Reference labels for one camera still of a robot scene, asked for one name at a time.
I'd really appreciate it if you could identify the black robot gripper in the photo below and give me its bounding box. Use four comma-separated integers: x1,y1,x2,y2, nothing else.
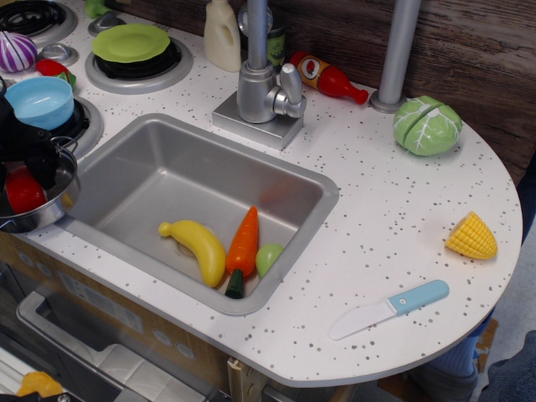
1,90,59,190

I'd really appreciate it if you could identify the red and white toy sushi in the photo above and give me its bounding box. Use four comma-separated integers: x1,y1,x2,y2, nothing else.
5,166,47,214

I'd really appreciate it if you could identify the small stainless steel pan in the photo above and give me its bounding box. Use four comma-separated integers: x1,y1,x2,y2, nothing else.
1,139,80,234

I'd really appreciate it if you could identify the front left stove burner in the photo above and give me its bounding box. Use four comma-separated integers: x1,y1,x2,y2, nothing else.
50,96,104,159

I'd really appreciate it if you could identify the stove burner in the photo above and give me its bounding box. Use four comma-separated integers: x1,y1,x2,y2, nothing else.
85,39,193,95
1,1,78,48
50,96,104,159

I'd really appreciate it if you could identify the light blue toy bowl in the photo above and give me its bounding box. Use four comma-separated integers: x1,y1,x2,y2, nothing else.
6,76,75,131

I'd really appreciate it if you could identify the red toy strawberry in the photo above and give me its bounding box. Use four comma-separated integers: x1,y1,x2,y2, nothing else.
35,59,76,90

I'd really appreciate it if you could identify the silver stove knob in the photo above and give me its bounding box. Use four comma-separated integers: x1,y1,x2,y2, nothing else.
37,43,80,67
88,11,126,37

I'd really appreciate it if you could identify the purple striped toy onion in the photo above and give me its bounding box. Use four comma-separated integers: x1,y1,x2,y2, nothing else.
1,31,38,73

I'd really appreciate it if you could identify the back left stove burner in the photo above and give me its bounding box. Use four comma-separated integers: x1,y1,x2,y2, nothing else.
1,1,78,48

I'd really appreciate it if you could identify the light green toy plate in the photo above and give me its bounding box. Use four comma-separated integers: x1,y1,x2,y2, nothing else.
92,23,171,63

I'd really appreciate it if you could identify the silver stove knob rear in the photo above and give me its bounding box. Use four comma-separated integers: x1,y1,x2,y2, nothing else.
88,11,126,37

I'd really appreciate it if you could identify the green toy vegetable at back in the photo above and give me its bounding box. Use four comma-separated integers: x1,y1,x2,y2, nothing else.
84,0,110,19

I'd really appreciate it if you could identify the back right stove burner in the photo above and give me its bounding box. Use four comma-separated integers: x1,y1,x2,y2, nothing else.
85,39,193,95

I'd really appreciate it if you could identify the yellow toy banana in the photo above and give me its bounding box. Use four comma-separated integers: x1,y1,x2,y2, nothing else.
158,219,226,287

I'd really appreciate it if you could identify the silver toy sink basin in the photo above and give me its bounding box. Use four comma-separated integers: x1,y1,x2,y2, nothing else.
59,113,338,316

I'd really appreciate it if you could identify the orange toy carrot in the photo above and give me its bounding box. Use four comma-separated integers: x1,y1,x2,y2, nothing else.
225,206,259,299

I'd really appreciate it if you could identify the yellow object at bottom left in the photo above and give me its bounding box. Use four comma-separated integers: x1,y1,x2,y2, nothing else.
16,372,64,398

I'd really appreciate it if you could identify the cream toy detergent bottle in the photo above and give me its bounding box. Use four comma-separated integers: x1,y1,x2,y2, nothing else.
204,0,242,73

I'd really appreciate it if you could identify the silver toy faucet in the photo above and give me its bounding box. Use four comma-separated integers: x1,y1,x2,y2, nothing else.
212,1,307,150

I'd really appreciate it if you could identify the light green toy lime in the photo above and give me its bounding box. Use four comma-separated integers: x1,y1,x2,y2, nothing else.
255,243,284,277

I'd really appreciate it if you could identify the green toy can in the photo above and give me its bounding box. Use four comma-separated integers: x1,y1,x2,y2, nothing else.
267,26,286,72

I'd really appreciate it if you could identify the red toy ketchup bottle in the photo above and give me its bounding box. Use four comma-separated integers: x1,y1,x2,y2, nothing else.
290,51,369,105

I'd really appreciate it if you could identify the green toy cabbage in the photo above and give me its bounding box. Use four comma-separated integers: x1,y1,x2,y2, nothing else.
393,95,463,157

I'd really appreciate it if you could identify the grey vertical support pole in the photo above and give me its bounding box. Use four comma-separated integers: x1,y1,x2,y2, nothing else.
370,0,421,114

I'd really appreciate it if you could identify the yellow toy corn piece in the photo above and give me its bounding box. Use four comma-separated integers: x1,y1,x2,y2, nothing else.
445,212,498,260

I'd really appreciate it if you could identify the grey oven door handle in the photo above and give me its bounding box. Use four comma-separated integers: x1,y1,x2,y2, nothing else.
17,291,224,401

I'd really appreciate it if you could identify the blue handled white toy knife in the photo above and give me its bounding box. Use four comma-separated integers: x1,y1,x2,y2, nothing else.
328,280,450,341

